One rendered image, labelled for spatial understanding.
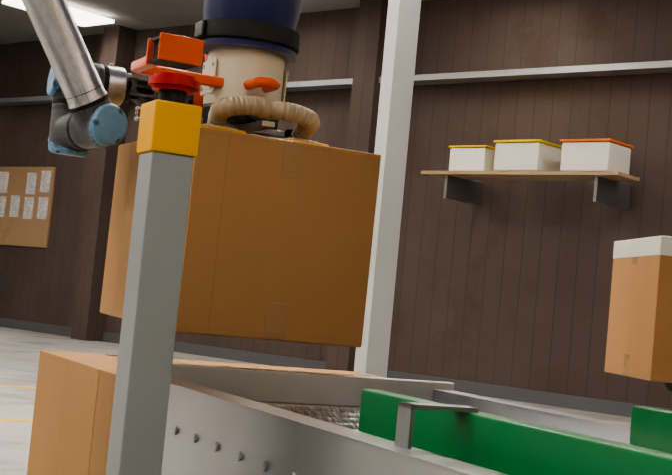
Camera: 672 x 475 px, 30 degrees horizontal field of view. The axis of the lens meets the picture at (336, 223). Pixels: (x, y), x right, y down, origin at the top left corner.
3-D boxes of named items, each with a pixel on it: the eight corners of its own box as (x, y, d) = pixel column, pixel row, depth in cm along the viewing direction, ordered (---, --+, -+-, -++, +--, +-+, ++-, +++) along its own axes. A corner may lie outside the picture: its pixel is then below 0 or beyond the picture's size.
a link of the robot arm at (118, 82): (96, 105, 292) (100, 64, 293) (116, 108, 295) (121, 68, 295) (107, 101, 284) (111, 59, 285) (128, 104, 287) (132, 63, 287)
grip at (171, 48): (201, 66, 236) (204, 40, 237) (158, 58, 233) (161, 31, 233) (187, 71, 244) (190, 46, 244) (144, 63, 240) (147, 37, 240)
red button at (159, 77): (204, 106, 171) (207, 77, 171) (155, 98, 168) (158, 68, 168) (187, 111, 177) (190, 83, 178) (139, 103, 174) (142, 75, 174)
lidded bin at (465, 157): (506, 176, 1180) (508, 151, 1181) (484, 171, 1152) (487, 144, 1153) (467, 176, 1208) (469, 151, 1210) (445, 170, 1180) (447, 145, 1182)
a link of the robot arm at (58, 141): (63, 151, 276) (68, 96, 277) (38, 154, 285) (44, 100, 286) (100, 157, 282) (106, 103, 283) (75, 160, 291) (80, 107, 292)
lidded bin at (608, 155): (632, 178, 1099) (634, 146, 1101) (609, 171, 1066) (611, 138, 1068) (580, 177, 1132) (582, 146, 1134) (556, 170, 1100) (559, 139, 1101)
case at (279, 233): (362, 347, 257) (382, 154, 259) (175, 332, 241) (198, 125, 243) (257, 326, 312) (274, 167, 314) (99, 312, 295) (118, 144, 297)
